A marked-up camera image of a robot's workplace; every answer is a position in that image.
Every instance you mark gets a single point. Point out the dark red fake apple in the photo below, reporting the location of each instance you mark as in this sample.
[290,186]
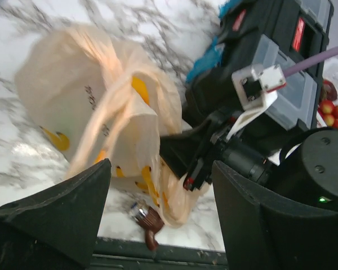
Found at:
[328,91]

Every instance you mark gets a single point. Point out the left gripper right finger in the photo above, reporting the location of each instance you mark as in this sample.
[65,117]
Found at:
[264,230]

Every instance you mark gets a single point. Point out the yellow fake fruit in bag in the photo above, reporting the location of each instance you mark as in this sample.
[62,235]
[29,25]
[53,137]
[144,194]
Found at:
[140,87]

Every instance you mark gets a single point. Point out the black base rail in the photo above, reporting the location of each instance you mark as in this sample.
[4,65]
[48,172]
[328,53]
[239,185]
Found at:
[110,253]

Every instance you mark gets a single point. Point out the red yellow cherry bunch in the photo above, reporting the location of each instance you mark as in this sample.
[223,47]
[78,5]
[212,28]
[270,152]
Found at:
[329,113]

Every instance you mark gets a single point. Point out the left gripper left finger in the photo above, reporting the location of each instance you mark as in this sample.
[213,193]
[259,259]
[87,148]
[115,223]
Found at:
[55,228]

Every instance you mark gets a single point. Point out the brown faucet tap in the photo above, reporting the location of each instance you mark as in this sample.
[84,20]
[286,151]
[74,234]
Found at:
[149,220]

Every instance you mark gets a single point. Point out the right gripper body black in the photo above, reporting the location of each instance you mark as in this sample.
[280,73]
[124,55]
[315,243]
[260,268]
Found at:
[190,155]

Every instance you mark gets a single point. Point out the white plastic basket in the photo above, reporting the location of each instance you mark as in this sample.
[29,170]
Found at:
[330,73]

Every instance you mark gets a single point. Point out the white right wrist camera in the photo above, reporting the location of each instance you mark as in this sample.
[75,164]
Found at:
[256,88]

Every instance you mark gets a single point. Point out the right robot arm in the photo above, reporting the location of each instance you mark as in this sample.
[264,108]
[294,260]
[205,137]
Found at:
[308,163]

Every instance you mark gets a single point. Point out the translucent orange plastic bag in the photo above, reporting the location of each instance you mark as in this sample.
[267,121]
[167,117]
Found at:
[76,86]

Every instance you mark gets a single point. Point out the black plastic toolbox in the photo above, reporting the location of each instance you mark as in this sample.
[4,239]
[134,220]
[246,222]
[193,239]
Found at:
[269,33]

